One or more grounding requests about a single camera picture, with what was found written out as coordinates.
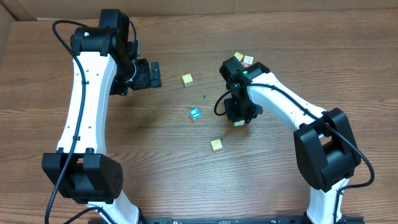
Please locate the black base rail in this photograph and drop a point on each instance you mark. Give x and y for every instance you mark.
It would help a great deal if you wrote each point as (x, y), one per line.
(277, 220)

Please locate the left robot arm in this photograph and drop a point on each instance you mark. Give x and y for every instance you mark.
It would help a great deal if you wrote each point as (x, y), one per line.
(106, 62)

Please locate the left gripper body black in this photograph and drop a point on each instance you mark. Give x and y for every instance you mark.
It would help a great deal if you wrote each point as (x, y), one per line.
(146, 74)

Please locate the yellow block rear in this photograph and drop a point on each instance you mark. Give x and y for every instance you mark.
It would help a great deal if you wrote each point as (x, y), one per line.
(239, 56)

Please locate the blue picture block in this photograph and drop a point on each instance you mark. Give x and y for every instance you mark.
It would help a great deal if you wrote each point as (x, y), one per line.
(195, 114)

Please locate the tan yellow letter block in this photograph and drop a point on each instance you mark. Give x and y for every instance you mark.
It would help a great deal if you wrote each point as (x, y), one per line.
(216, 145)

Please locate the lone yellow block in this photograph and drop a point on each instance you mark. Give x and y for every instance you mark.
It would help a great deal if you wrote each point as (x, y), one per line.
(187, 80)

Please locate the white letter block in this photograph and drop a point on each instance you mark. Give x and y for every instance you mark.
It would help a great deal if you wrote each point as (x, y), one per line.
(248, 59)

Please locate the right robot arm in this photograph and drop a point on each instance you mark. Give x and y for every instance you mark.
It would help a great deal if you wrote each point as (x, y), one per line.
(323, 140)

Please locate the red picture block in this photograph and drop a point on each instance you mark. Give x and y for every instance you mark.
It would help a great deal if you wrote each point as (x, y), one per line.
(245, 65)

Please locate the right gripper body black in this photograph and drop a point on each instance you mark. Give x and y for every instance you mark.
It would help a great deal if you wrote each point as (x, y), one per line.
(241, 112)

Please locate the white drawing block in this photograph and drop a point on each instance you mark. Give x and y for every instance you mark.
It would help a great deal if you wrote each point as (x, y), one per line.
(239, 123)

